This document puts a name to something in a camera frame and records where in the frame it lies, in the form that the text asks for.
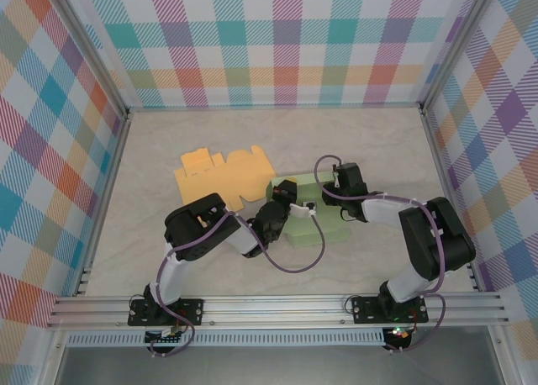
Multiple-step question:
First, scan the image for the green paper box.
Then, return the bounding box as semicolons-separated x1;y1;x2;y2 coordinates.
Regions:
265;171;351;250

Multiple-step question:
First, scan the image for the orange paper box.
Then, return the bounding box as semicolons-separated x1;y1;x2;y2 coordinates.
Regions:
174;145;274;214

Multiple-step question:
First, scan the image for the grey metal sheet panel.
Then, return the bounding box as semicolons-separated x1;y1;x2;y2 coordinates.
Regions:
54;345;505;385

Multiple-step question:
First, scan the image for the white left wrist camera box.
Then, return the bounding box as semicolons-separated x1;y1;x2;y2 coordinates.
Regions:
289;203;317;219

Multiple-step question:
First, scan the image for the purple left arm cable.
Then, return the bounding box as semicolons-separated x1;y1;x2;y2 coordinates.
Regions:
146;208;328;358

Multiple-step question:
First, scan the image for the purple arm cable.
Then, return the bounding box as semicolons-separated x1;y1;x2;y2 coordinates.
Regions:
314;156;446;355
146;208;328;358

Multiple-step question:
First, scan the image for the long aluminium mounting rail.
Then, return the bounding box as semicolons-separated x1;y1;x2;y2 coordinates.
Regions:
46;292;509;330

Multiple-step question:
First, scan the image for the aluminium side floor rail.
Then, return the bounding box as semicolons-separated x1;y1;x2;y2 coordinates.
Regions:
419;107;483;292
73;109;131;298

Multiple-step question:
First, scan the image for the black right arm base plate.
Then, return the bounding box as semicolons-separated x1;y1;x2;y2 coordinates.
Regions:
351;296;430;324

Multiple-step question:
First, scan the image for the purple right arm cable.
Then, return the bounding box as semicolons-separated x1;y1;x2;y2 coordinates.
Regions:
314;156;446;355

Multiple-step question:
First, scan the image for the slotted grey cable duct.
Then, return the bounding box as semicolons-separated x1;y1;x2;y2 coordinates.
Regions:
66;328;386;347

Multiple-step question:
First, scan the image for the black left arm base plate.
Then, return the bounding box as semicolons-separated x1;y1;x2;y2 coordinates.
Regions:
127;298;206;327

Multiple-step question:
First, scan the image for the aluminium frame post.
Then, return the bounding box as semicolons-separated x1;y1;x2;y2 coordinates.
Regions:
419;0;497;108
50;0;129;117

